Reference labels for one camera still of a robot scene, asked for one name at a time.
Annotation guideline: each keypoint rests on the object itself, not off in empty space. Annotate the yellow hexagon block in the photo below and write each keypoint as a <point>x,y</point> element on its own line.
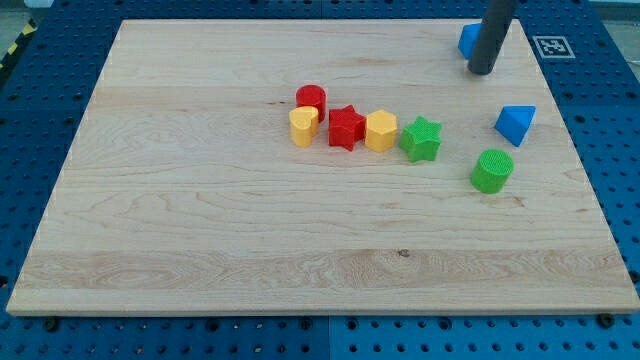
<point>380,132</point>

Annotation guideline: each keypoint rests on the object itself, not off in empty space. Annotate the white fiducial marker tag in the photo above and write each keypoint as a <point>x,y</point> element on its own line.
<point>553,47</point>

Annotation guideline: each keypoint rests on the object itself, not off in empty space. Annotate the wooden board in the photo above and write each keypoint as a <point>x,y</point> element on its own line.
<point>184,195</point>

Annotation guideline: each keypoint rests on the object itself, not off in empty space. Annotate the black bolt left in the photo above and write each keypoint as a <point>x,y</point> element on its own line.
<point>51,324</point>

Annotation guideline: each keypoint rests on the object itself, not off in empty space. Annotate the yellow black hazard tape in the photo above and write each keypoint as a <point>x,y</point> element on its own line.
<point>18,47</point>

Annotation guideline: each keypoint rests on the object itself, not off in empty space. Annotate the blue cube block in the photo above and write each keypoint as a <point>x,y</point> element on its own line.
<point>467,39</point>

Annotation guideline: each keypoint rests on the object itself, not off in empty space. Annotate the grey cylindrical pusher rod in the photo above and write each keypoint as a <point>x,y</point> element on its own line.
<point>493,30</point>

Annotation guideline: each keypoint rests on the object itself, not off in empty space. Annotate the black bolt right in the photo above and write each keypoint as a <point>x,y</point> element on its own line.
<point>605,320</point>

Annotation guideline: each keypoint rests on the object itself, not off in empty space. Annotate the red star block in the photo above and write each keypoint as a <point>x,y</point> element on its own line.
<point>346,127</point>

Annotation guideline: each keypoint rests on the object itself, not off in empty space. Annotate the red cylinder block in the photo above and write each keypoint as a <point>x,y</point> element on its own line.
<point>312,95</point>

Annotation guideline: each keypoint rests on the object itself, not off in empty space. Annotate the black bolt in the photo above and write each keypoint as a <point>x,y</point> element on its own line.
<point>51,324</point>
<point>605,320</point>

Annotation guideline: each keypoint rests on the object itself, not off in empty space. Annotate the yellow heart block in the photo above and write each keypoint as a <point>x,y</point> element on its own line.
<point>304,125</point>

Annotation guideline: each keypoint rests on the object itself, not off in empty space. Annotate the green cylinder block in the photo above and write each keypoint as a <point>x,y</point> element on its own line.
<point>492,170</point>

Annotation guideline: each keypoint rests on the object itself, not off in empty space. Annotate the green star block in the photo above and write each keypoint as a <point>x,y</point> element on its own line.
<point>421,139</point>

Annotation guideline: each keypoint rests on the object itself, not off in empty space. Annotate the blue triangle block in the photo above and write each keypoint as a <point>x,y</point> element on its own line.
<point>514,122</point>

